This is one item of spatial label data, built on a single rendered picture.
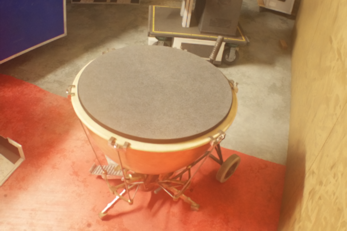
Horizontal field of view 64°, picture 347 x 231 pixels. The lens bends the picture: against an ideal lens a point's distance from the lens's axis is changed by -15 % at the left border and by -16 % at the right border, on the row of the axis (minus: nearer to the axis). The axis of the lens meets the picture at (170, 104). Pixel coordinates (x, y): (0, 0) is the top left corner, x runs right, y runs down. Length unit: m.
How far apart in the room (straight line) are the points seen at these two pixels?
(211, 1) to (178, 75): 1.49
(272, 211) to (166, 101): 1.10
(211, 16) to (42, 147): 1.80
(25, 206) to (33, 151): 0.45
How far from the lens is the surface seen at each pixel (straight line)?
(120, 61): 1.50
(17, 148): 2.14
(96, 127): 1.18
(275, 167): 2.29
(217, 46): 1.63
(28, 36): 2.94
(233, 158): 1.95
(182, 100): 1.29
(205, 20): 2.90
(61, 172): 2.06
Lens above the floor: 1.60
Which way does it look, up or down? 39 degrees down
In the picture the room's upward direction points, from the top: 8 degrees clockwise
